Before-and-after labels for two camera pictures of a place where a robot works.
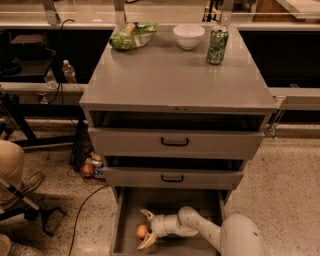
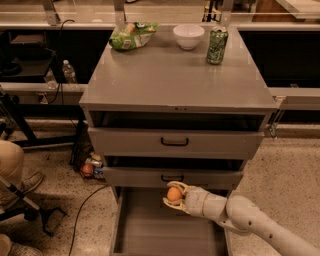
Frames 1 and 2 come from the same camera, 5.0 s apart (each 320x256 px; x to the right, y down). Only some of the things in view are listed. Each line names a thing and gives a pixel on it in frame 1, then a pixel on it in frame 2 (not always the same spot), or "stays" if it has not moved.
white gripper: (159, 224) -> (196, 200)
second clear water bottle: (51, 80) stays
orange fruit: (141, 230) -> (174, 193)
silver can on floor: (95, 163) stays
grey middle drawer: (171, 178) stays
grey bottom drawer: (127, 204) stays
